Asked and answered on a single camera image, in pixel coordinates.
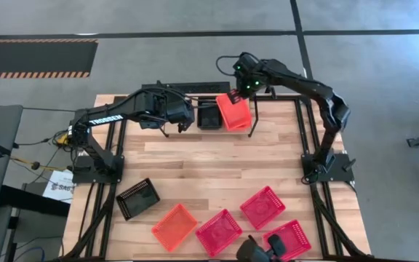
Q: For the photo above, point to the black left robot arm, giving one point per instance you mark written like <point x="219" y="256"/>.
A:
<point x="104" y="118"/>

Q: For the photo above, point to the wooden shelf with black frame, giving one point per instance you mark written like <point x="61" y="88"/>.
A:
<point x="204" y="132"/>

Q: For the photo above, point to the black rounded bulky object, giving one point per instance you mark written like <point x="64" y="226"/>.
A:
<point x="251" y="253"/>

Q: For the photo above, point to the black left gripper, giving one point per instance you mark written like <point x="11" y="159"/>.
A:
<point x="180" y="111"/>

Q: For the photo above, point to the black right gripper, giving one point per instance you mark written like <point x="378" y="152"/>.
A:
<point x="247" y="74"/>

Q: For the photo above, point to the black plastic mesh basket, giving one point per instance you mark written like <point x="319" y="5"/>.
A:
<point x="209" y="118"/>
<point x="137" y="200"/>

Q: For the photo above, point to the white printed paper sheet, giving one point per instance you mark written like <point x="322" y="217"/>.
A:
<point x="60" y="189"/>

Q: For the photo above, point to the black metal table frame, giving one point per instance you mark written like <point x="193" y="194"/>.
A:
<point x="282" y="98"/>

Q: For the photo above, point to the orange plastic mesh basket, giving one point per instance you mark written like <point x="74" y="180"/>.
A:
<point x="236" y="114"/>
<point x="174" y="228"/>

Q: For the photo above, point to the red plastic mesh basket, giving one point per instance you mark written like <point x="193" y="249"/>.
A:
<point x="295" y="236"/>
<point x="262" y="208"/>
<point x="218" y="233"/>

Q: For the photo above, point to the black support beam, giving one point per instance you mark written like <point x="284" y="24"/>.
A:
<point x="31" y="200"/>

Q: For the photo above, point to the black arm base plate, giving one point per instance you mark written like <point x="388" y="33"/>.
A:
<point x="340" y="174"/>
<point x="86" y="177"/>

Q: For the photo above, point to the black mat with striped edges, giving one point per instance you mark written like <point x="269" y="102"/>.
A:
<point x="31" y="58"/>

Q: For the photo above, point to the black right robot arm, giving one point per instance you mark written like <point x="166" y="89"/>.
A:
<point x="304" y="85"/>

